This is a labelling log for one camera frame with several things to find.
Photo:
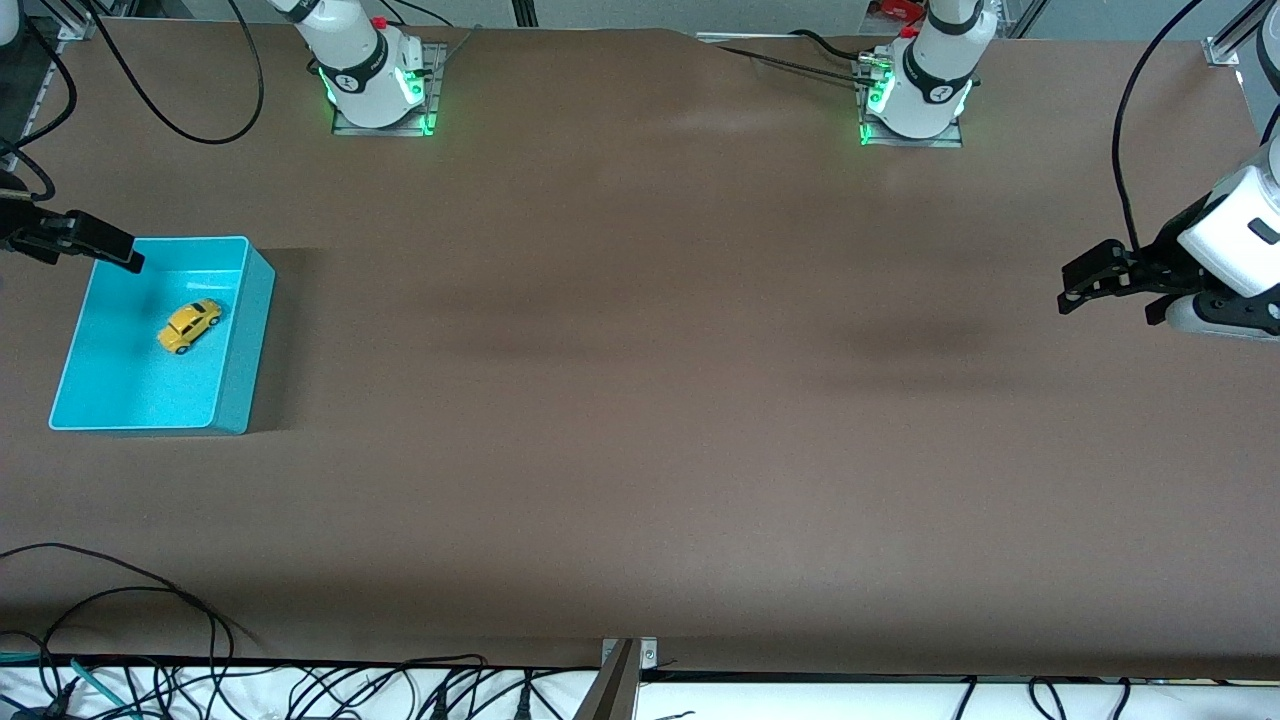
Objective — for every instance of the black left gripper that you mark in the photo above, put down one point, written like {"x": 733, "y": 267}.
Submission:
{"x": 1167, "y": 251}

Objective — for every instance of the aluminium frame rail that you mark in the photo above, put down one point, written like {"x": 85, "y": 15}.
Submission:
{"x": 70, "y": 25}
{"x": 1235, "y": 38}

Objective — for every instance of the dark metal bar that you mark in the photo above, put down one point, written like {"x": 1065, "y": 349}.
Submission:
{"x": 612, "y": 690}

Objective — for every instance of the silver metal bracket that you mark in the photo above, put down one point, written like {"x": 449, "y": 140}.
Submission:
{"x": 648, "y": 652}

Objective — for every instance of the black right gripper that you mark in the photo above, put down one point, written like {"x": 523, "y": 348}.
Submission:
{"x": 22, "y": 238}

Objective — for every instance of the yellow beetle toy car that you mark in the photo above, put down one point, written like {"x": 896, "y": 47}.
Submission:
{"x": 190, "y": 325}

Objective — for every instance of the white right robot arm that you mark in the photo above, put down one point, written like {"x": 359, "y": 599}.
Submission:
{"x": 365, "y": 70}

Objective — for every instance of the red background object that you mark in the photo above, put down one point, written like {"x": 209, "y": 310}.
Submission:
{"x": 895, "y": 8}

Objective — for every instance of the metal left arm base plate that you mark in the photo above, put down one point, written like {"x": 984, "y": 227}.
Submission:
{"x": 950, "y": 139}

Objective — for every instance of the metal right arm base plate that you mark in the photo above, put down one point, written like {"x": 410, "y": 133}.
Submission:
{"x": 436, "y": 60}

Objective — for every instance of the teal plastic bin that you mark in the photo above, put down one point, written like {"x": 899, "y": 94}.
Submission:
{"x": 120, "y": 390}

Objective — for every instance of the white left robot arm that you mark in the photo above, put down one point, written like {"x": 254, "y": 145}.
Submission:
{"x": 930, "y": 80}

